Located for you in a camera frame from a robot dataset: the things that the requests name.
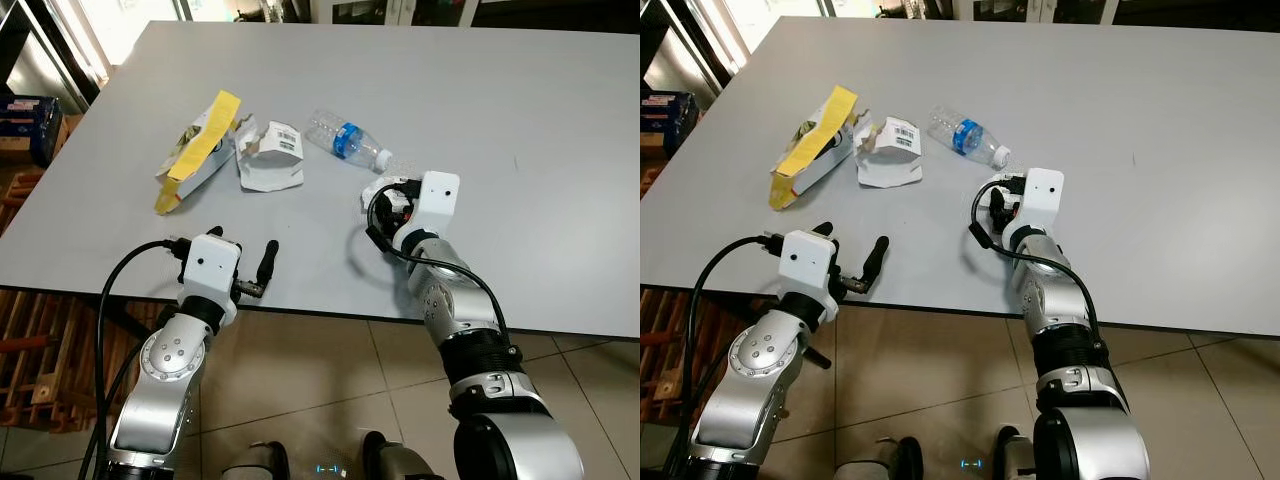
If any clear plastic bottle blue label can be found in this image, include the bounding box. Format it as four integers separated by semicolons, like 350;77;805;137
926;104;1014;169
304;108;403;174

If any flattened yellow drink carton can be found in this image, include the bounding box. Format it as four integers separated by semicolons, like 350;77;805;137
767;85;860;211
154;90;244;216

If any crumpled white barcode carton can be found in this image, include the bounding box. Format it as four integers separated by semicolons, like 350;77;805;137
234;115;307;194
854;115;924;189

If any robot left leg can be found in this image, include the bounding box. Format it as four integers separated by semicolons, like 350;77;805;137
834;435;927;480

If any robot leg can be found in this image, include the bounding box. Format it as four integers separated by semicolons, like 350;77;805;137
994;425;1039;480
359;430;443;480
834;435;927;480

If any dark blue box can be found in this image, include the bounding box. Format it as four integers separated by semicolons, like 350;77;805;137
0;95;64;167
640;90;699;158

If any brown wooden pallet stack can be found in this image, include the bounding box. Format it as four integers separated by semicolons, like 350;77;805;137
640;288;723;429
0;288;136;433

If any robot right leg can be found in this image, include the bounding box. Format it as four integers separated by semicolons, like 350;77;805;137
359;430;443;480
994;425;1039;480

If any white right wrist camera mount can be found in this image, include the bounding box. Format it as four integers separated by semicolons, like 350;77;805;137
395;170;462;251
1005;168;1065;247

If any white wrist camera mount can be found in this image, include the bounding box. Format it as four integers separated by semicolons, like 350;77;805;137
1005;168;1065;247
778;230;840;326
395;170;462;251
180;233;243;327

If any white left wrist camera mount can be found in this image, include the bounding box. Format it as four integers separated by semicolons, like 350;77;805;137
180;233;243;327
778;230;840;326

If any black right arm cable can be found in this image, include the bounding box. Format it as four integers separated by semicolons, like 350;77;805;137
364;180;513;351
967;177;1102;343

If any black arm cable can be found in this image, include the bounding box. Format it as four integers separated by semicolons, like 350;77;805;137
364;180;513;351
967;177;1102;343
78;238;193;480
676;234;791;477

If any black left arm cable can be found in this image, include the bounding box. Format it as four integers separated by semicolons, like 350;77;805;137
78;238;193;480
676;234;791;477

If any black metal door frame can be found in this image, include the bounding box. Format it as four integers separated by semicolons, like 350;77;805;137
640;0;749;96
0;0;113;113

